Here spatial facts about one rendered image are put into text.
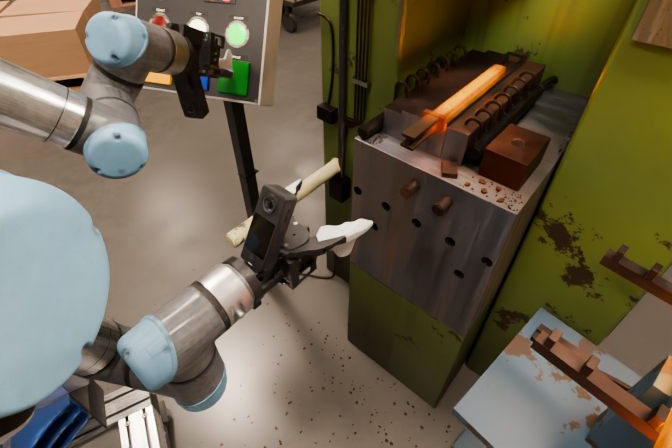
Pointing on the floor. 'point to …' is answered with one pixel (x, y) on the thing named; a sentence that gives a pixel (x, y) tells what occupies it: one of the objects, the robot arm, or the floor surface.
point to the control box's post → (242, 154)
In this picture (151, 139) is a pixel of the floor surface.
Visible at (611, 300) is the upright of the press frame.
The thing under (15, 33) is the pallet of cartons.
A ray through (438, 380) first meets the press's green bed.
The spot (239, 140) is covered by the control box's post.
